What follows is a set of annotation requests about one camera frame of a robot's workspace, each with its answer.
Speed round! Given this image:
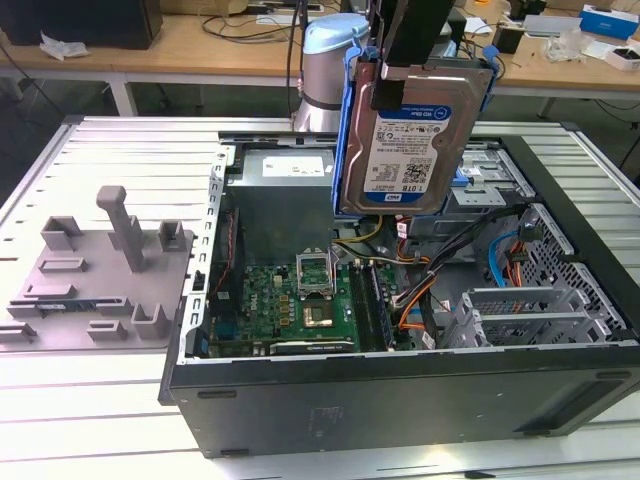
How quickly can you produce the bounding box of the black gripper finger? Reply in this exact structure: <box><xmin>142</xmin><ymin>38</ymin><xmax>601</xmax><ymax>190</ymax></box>
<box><xmin>370</xmin><ymin>60</ymin><xmax>426</xmax><ymax>111</ymax></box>

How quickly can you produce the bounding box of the hard disk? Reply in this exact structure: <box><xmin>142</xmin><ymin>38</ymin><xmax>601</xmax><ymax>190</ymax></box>
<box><xmin>330</xmin><ymin>42</ymin><xmax>499</xmax><ymax>221</ymax></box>

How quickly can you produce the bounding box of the blue data wire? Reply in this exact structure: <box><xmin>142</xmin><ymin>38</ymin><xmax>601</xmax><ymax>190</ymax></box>
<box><xmin>488</xmin><ymin>232</ymin><xmax>519</xmax><ymax>289</ymax></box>

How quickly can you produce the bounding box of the orange black power wire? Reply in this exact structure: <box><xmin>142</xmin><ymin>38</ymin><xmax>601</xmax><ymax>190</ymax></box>
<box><xmin>504</xmin><ymin>238</ymin><xmax>526</xmax><ymax>289</ymax></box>

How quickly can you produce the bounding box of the metal disk bay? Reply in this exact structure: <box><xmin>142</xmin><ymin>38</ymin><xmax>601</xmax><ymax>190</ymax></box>
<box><xmin>442</xmin><ymin>287</ymin><xmax>626</xmax><ymax>351</ymax></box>

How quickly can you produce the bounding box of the small black box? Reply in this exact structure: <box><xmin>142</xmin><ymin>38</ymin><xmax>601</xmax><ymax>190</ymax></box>
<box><xmin>492</xmin><ymin>23</ymin><xmax>525</xmax><ymax>55</ymax></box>

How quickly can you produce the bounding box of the flat grey box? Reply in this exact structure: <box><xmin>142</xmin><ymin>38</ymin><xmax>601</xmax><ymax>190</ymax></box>
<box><xmin>522</xmin><ymin>13</ymin><xmax>581</xmax><ymax>39</ymax></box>

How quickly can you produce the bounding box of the metal optical drive cage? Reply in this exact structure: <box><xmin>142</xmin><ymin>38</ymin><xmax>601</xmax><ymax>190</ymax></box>
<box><xmin>399</xmin><ymin>142</ymin><xmax>536</xmax><ymax>241</ymax></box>

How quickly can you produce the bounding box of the grey power supply unit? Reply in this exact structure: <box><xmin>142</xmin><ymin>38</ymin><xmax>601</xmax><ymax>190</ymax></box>
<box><xmin>225</xmin><ymin>149</ymin><xmax>341</xmax><ymax>269</ymax></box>

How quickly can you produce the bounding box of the blue cardboard box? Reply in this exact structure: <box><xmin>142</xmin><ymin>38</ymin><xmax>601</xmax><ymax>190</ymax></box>
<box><xmin>578</xmin><ymin>3</ymin><xmax>640</xmax><ymax>44</ymax></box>

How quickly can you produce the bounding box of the white phone box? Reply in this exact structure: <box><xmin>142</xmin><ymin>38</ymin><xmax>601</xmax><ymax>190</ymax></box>
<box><xmin>604</xmin><ymin>43</ymin><xmax>640</xmax><ymax>72</ymax></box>

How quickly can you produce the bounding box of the metal socket cover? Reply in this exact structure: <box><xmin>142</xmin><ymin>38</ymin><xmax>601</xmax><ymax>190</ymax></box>
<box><xmin>295</xmin><ymin>247</ymin><xmax>335</xmax><ymax>301</ymax></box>

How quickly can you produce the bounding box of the RAM stick in slot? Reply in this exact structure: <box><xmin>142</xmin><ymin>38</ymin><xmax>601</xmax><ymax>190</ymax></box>
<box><xmin>367</xmin><ymin>263</ymin><xmax>396</xmax><ymax>351</ymax></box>

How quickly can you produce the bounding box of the wooden desk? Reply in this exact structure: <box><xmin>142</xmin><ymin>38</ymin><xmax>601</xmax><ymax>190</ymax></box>
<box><xmin>0</xmin><ymin>12</ymin><xmax>640</xmax><ymax>121</ymax></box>

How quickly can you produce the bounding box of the CPU socket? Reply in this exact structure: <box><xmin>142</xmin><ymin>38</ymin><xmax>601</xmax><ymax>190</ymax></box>
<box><xmin>302</xmin><ymin>298</ymin><xmax>334</xmax><ymax>329</ymax></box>

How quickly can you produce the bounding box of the green motherboard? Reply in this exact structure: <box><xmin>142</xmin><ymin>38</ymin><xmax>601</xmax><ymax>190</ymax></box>
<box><xmin>209</xmin><ymin>262</ymin><xmax>416</xmax><ymax>357</ymax></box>

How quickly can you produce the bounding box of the black graphics card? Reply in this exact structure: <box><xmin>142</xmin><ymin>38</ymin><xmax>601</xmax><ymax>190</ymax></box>
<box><xmin>269</xmin><ymin>339</ymin><xmax>357</xmax><ymax>357</ymax></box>

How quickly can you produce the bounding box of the black PC case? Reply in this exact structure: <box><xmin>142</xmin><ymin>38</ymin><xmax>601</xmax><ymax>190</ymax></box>
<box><xmin>158</xmin><ymin>119</ymin><xmax>640</xmax><ymax>459</ymax></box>

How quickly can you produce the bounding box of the black computer tower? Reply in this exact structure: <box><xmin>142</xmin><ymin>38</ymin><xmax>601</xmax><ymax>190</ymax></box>
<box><xmin>0</xmin><ymin>0</ymin><xmax>164</xmax><ymax>51</ymax></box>

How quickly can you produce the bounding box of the clear plastic bag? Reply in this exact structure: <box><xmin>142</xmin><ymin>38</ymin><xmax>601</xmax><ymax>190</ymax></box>
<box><xmin>38</xmin><ymin>30</ymin><xmax>90</xmax><ymax>62</ymax></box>

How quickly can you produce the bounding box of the grey parts rack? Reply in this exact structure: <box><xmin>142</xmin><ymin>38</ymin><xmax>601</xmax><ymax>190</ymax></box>
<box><xmin>0</xmin><ymin>184</ymin><xmax>196</xmax><ymax>354</ymax></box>

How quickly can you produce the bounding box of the RAM stick on rack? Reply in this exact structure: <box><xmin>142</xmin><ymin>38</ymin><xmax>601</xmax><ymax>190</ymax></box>
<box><xmin>37</xmin><ymin>298</ymin><xmax>96</xmax><ymax>311</ymax></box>

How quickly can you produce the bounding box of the yellow wire bundle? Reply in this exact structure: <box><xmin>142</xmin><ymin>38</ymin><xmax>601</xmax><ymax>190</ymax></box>
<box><xmin>333</xmin><ymin>215</ymin><xmax>385</xmax><ymax>246</ymax></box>

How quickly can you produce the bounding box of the black cable bundle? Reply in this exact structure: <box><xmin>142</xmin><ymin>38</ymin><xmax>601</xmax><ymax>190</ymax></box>
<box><xmin>424</xmin><ymin>199</ymin><xmax>531</xmax><ymax>281</ymax></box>

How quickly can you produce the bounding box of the orange wire bundle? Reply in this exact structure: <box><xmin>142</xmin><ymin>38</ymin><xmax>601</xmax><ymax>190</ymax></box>
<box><xmin>394</xmin><ymin>277</ymin><xmax>436</xmax><ymax>334</ymax></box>

